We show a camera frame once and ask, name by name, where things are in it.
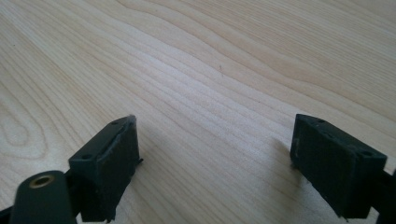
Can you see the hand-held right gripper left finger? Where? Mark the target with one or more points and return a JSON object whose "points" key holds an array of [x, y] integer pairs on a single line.
{"points": [[107, 168]]}

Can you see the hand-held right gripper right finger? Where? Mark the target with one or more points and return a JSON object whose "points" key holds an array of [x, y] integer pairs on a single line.
{"points": [[336, 168]]}

